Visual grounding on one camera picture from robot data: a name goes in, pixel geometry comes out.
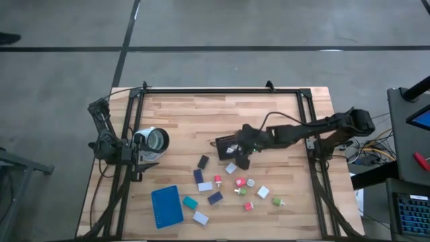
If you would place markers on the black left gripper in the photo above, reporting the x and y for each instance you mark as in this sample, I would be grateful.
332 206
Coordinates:
129 156

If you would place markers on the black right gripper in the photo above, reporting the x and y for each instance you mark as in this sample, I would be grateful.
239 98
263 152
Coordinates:
253 141

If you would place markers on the white USB wall charger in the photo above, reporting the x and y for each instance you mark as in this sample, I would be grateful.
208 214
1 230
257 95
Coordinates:
263 192
230 168

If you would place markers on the red USB wall charger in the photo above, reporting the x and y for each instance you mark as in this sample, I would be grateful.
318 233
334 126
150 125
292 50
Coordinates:
240 181
248 206
218 180

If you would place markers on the white rounded USB charger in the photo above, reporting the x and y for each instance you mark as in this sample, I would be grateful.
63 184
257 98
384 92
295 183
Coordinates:
250 182

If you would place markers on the black rectangular box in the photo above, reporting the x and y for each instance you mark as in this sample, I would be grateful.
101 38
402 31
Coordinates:
203 161

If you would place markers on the green white USB charger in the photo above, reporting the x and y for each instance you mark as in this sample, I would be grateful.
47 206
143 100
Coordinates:
240 191
277 201

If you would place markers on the blue plastic basket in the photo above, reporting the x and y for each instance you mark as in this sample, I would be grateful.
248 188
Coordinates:
167 206

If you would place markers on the navy blue rectangular box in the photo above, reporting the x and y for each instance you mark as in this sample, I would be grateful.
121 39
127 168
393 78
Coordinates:
198 175
215 198

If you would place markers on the white rectangular box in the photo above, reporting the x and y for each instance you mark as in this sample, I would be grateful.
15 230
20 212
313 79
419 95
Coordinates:
205 186
200 218

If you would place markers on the teal rectangular box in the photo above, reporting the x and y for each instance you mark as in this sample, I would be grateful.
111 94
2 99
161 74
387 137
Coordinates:
190 202

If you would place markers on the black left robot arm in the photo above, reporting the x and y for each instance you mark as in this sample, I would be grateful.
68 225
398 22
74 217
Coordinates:
104 144

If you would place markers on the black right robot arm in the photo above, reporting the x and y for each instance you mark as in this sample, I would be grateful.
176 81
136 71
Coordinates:
302 131

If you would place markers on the white cylindrical spot lamp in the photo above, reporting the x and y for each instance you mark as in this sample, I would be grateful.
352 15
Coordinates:
158 139

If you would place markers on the black plastic basket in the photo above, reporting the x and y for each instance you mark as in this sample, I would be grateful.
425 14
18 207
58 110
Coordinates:
221 146

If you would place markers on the grey metal stand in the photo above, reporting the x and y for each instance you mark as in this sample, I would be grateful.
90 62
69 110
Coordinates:
20 164

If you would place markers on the white sheet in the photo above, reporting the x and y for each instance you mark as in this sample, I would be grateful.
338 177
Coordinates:
359 198

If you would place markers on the dark grey side desk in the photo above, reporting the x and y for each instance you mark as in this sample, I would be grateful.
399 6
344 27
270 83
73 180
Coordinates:
403 151

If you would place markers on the red hand tool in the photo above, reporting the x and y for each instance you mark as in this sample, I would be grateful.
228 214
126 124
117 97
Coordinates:
421 161

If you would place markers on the blue lit screen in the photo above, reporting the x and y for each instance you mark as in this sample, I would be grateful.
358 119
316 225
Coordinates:
421 119

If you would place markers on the black pole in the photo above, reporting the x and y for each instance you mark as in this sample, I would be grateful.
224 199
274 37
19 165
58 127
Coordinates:
416 89

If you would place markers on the person's shoe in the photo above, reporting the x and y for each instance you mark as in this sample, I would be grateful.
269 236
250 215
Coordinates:
8 38

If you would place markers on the backlit keyboard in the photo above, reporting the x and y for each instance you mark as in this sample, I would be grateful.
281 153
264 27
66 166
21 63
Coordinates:
413 215

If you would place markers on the black metal table frame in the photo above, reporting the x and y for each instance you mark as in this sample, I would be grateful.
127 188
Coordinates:
218 90

